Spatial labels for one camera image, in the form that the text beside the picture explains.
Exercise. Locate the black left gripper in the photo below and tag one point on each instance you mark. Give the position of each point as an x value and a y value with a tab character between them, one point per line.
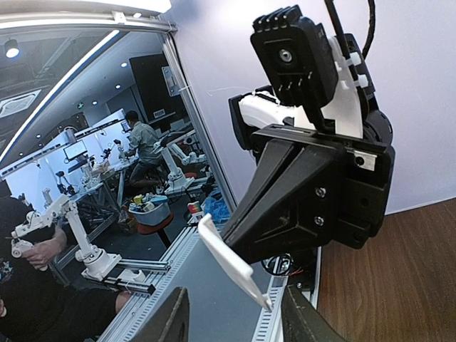
356	192

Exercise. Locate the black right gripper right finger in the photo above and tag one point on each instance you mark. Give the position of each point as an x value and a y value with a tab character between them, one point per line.
301	322

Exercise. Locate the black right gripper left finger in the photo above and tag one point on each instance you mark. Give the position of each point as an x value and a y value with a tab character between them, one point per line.
170	323

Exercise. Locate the grey battery compartment cover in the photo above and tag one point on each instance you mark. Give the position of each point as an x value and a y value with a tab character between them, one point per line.
232	264

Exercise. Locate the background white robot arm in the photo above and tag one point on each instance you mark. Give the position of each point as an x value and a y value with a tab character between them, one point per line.
176	175

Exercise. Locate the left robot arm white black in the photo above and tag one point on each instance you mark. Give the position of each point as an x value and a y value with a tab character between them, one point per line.
253	112

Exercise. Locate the operator hand with leader arm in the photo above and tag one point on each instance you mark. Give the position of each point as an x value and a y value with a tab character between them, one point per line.
41	254

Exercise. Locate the blue plastic bin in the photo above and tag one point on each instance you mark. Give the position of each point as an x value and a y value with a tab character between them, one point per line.
151	214

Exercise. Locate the person in grey shirt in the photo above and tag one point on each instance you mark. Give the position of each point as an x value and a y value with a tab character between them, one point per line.
141	142

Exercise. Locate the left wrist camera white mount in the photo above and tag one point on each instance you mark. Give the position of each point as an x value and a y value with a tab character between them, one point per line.
308	69

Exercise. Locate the aluminium frame post left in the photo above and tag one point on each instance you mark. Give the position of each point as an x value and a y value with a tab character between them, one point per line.
196	117

